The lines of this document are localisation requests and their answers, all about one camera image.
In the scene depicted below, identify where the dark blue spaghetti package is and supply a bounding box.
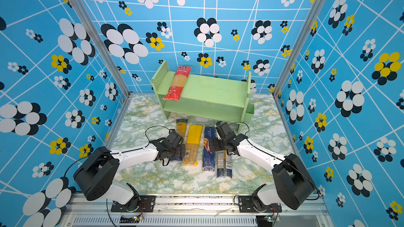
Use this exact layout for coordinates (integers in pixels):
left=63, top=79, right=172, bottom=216
left=202, top=127, right=216, bottom=171

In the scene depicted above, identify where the blue yellow spaghetti package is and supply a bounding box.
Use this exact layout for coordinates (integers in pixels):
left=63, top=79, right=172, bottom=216
left=171, top=118, right=188, bottom=161

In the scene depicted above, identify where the green wooden shelf unit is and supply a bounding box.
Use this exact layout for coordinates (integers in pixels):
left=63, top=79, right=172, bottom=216
left=151, top=61, right=253, bottom=123

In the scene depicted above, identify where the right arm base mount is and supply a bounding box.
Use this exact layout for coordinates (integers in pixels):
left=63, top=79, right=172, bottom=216
left=233, top=184, right=282, bottom=214

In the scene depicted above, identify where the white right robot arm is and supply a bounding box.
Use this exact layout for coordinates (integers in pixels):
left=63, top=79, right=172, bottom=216
left=208, top=122, right=317, bottom=212

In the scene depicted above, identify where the aluminium corner post left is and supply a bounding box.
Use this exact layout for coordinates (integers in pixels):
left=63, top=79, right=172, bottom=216
left=69, top=0, right=130, bottom=98

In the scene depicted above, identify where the clear blue spaghetti package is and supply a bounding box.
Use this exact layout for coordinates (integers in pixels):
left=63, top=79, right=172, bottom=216
left=216, top=150, right=233, bottom=179

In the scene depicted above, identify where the right controller board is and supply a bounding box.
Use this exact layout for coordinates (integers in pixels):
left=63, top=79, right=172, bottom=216
left=256, top=216, right=274, bottom=227

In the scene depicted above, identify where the left controller board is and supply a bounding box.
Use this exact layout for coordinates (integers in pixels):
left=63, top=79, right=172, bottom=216
left=120, top=216, right=144, bottom=224

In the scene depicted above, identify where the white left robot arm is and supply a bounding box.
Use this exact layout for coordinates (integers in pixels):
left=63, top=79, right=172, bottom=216
left=73, top=129, right=185, bottom=211

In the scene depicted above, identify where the aluminium corner post right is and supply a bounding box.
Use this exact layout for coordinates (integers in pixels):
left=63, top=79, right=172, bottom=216
left=273, top=0, right=326, bottom=98

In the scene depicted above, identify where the aluminium corner post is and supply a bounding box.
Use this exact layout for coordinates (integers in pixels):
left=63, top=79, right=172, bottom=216
left=69, top=0, right=130, bottom=98
left=273, top=0, right=326, bottom=98

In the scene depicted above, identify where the red spaghetti package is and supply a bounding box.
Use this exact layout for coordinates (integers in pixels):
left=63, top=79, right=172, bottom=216
left=163, top=66, right=191, bottom=101

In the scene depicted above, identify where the green plastic hanging bin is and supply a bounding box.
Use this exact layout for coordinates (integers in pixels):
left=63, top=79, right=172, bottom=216
left=244, top=103, right=255, bottom=123

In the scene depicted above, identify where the controller board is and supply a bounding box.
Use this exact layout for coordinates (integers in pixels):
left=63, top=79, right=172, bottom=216
left=120, top=216, right=144, bottom=224
left=256, top=216, right=274, bottom=227

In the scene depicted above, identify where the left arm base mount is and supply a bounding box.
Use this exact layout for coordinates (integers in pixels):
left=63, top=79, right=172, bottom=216
left=111, top=183, right=157, bottom=213

